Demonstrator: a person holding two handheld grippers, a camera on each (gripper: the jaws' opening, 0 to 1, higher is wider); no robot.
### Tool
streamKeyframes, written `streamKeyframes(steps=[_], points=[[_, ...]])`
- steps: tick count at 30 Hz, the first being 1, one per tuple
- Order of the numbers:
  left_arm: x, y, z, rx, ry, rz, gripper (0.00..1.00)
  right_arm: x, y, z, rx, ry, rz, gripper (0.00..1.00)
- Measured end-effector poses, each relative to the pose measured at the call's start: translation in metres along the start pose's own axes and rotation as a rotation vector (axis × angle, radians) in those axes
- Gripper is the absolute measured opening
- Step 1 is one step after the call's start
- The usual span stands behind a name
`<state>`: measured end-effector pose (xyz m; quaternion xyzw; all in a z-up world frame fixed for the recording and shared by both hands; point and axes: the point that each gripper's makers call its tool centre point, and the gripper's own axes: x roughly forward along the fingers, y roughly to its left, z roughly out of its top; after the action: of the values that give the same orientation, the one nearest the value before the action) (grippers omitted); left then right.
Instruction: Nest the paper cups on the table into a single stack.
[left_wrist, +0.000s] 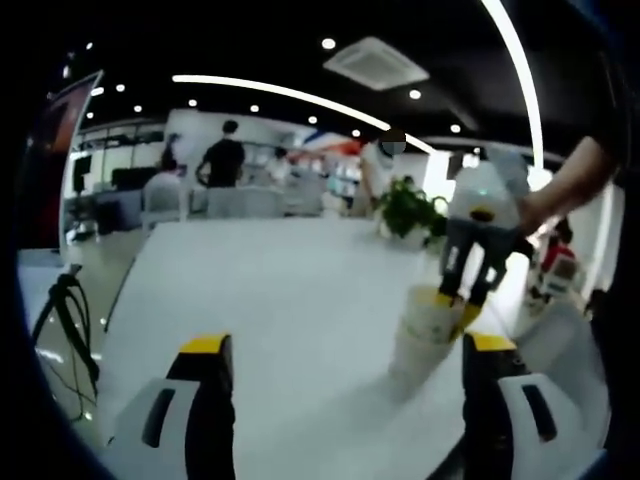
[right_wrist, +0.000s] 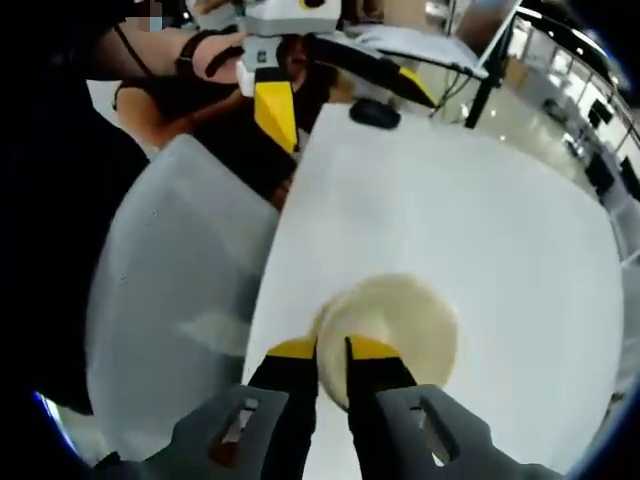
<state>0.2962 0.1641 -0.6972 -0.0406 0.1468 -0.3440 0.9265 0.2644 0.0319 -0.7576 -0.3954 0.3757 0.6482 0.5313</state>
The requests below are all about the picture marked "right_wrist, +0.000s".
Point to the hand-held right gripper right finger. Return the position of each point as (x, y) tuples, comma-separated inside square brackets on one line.
[(380, 400)]

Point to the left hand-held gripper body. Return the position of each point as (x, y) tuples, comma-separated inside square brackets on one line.
[(285, 20)]

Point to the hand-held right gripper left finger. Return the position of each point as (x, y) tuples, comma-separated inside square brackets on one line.
[(290, 400)]

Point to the white paper cup green print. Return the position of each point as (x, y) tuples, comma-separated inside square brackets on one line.
[(400, 310)]

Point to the person's left hand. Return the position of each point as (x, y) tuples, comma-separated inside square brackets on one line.
[(225, 70)]

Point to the small black device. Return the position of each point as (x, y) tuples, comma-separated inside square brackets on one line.
[(375, 114)]

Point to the white desk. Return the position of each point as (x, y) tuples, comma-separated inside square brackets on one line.
[(425, 50)]

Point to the black wristband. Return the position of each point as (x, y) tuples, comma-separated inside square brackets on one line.
[(187, 55)]

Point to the brown cardboard box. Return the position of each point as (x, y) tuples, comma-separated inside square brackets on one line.
[(515, 70)]

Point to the person's dark clothing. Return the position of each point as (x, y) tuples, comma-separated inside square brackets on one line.
[(60, 200)]

